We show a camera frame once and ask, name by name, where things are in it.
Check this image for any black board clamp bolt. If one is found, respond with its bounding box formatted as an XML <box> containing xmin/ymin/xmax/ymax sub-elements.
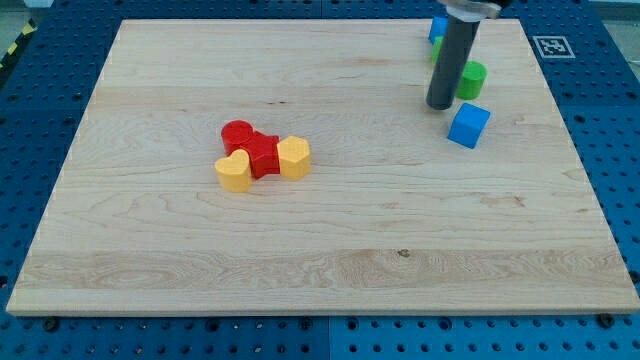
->
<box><xmin>597</xmin><ymin>313</ymin><xmax>616</xmax><ymax>329</ymax></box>
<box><xmin>42</xmin><ymin>317</ymin><xmax>60</xmax><ymax>333</ymax></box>

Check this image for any yellow heart block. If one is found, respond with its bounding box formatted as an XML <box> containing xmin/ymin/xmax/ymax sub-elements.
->
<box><xmin>214</xmin><ymin>149</ymin><xmax>252</xmax><ymax>193</ymax></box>

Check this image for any red cylinder block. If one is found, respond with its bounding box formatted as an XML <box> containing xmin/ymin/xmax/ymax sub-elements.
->
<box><xmin>221</xmin><ymin>119</ymin><xmax>254</xmax><ymax>155</ymax></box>

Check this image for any red star block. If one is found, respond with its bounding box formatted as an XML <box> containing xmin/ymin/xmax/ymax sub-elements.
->
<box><xmin>243</xmin><ymin>131</ymin><xmax>280</xmax><ymax>179</ymax></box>

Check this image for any white fiducial marker tag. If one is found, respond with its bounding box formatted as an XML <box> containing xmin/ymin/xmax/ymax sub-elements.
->
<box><xmin>533</xmin><ymin>35</ymin><xmax>575</xmax><ymax>59</ymax></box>

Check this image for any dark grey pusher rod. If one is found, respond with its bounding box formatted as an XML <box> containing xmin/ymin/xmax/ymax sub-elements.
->
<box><xmin>425</xmin><ymin>16</ymin><xmax>480</xmax><ymax>110</ymax></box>

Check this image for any blue block behind rod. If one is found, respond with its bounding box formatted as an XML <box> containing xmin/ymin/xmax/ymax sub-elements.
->
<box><xmin>428</xmin><ymin>17</ymin><xmax>448</xmax><ymax>44</ymax></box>

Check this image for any wooden board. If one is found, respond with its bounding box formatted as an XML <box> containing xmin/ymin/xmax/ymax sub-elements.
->
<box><xmin>7</xmin><ymin>19</ymin><xmax>639</xmax><ymax>317</ymax></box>

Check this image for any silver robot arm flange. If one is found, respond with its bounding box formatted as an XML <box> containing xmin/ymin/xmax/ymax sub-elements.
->
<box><xmin>438</xmin><ymin>0</ymin><xmax>502</xmax><ymax>22</ymax></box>

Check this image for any green cylinder block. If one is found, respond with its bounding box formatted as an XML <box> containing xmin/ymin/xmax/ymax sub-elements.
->
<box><xmin>455</xmin><ymin>61</ymin><xmax>488</xmax><ymax>100</ymax></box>

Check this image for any blue cube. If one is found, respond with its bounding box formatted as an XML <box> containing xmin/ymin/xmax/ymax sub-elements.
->
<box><xmin>447</xmin><ymin>103</ymin><xmax>491</xmax><ymax>149</ymax></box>

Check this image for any yellow hexagon block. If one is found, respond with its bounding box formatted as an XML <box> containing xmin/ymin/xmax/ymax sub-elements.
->
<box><xmin>277</xmin><ymin>136</ymin><xmax>311</xmax><ymax>180</ymax></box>

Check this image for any green block behind rod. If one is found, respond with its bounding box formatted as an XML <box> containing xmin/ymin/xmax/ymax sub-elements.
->
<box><xmin>431</xmin><ymin>36</ymin><xmax>443</xmax><ymax>63</ymax></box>

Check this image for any black board clamp bolt right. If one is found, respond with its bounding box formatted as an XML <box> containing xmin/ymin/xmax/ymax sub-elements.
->
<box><xmin>597</xmin><ymin>313</ymin><xmax>616</xmax><ymax>329</ymax></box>

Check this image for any black board clamp bolt left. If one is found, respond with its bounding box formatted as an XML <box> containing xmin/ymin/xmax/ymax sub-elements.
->
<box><xmin>42</xmin><ymin>317</ymin><xmax>60</xmax><ymax>333</ymax></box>

